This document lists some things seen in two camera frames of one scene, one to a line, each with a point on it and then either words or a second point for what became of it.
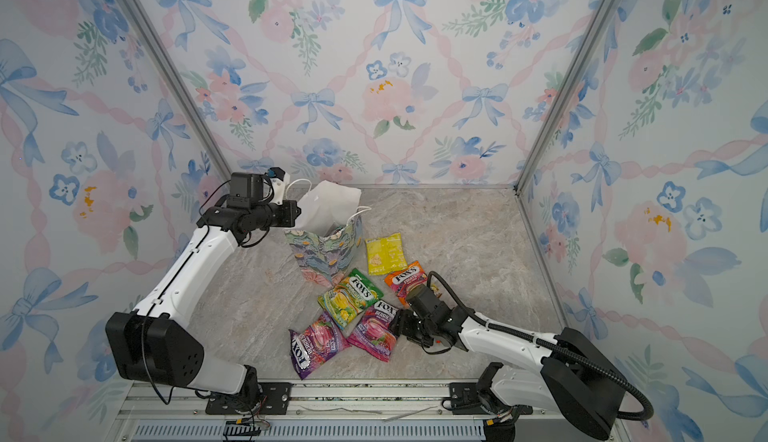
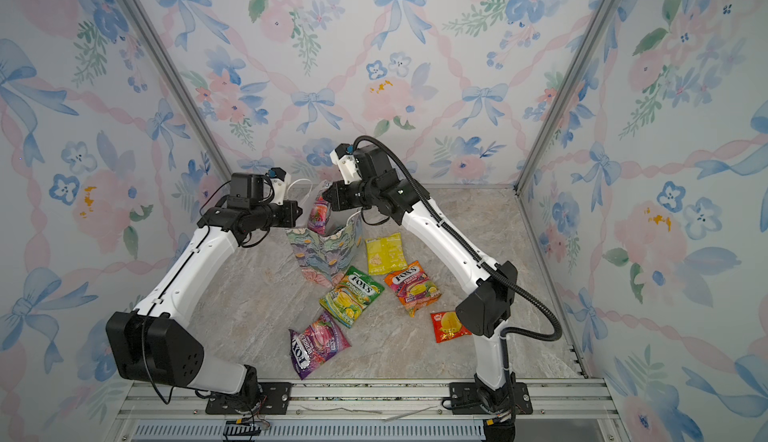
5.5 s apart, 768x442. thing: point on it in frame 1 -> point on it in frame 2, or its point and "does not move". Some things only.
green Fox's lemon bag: x=349 y=297 does not move
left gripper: x=291 y=213 does not move
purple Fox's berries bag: x=314 y=344 does not move
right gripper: x=401 y=328 -> x=339 y=192
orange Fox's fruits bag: x=407 y=279 does not move
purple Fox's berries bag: x=373 y=331 -> x=317 y=218
